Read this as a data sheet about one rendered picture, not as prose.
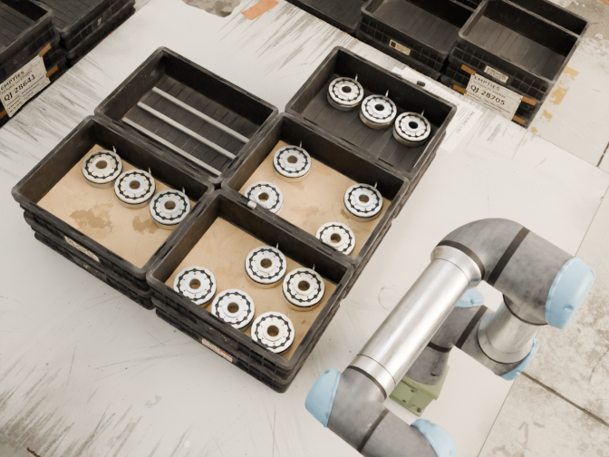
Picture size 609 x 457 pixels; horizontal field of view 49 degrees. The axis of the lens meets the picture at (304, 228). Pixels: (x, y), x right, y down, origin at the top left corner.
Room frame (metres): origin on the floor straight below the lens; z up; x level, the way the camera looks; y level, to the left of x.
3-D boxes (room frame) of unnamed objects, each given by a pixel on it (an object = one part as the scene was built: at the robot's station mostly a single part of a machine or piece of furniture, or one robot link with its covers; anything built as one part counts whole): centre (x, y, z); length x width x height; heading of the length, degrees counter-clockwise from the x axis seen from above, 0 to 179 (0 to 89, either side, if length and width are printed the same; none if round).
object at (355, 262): (0.96, -0.01, 0.92); 0.40 x 0.30 x 0.02; 68
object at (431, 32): (2.17, -0.29, 0.31); 0.40 x 0.30 x 0.34; 67
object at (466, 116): (1.48, -0.31, 0.70); 0.33 x 0.23 x 0.01; 67
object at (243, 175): (0.96, -0.01, 0.87); 0.40 x 0.30 x 0.11; 68
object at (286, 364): (0.68, 0.10, 0.92); 0.40 x 0.30 x 0.02; 68
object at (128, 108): (1.10, 0.36, 0.87); 0.40 x 0.30 x 0.11; 68
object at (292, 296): (0.70, -0.03, 0.86); 0.10 x 0.10 x 0.01
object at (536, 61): (2.01, -0.66, 0.37); 0.40 x 0.30 x 0.45; 67
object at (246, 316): (0.61, 0.13, 0.86); 0.10 x 0.10 x 0.01
